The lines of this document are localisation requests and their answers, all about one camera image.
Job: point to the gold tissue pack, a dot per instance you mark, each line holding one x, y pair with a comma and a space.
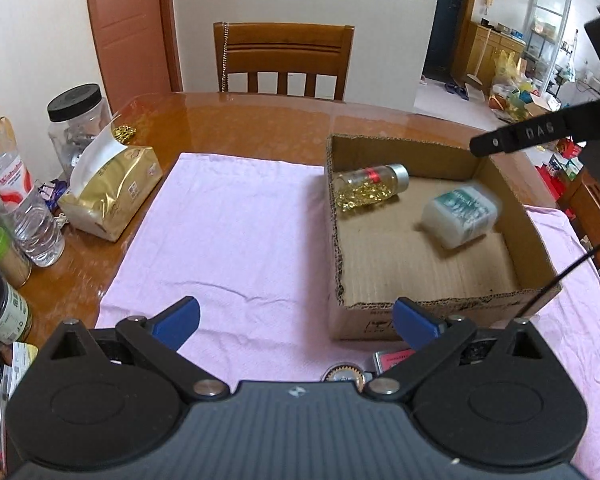
108, 185

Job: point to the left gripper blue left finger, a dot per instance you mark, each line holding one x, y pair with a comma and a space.
173, 326

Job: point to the green-lid small container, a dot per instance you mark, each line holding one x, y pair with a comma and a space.
14, 266

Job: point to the black-lid dark jar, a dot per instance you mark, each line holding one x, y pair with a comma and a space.
15, 315

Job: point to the brown cardboard box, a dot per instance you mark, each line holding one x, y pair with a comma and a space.
381, 253

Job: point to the pink table cloth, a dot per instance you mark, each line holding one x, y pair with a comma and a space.
248, 239

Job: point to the wooden chair at right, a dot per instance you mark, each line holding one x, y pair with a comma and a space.
583, 200

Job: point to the pink card box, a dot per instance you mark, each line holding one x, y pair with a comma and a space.
384, 360

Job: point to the wooden chair behind table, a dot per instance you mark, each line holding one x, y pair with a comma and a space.
283, 49

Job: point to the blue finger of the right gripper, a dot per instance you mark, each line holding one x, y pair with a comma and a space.
581, 123

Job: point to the yellow capsule pill bottle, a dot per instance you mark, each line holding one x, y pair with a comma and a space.
369, 186

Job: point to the brown wooden door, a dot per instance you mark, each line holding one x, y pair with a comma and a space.
136, 48

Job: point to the black-lid clear jar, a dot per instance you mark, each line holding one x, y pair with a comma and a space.
76, 116

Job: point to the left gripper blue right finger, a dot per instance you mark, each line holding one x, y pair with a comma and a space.
414, 324

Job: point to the wooden cabinet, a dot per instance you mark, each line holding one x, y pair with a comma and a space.
480, 49

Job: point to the plastic water bottle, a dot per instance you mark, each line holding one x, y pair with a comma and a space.
23, 212

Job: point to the white green-label plastic box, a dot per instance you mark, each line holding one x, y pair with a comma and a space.
459, 216

